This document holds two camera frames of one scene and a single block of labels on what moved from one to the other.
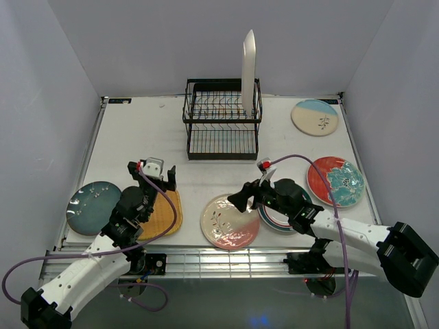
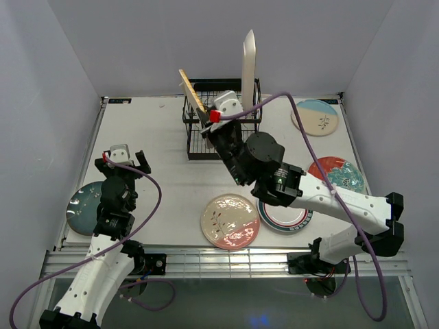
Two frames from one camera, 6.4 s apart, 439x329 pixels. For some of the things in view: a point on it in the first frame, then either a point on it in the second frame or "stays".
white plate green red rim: (276, 219) stays
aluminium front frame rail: (204, 263) stays
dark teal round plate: (90, 206) stays
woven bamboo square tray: (162, 216) -> (190, 94)
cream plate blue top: (315, 117) stays
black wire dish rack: (217, 128) stays
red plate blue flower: (345, 180) stays
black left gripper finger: (171, 184) -> (144, 164)
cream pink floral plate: (227, 227) stays
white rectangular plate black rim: (248, 70) stays
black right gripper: (240, 199) -> (214, 132)
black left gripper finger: (132, 167) -> (103, 168)
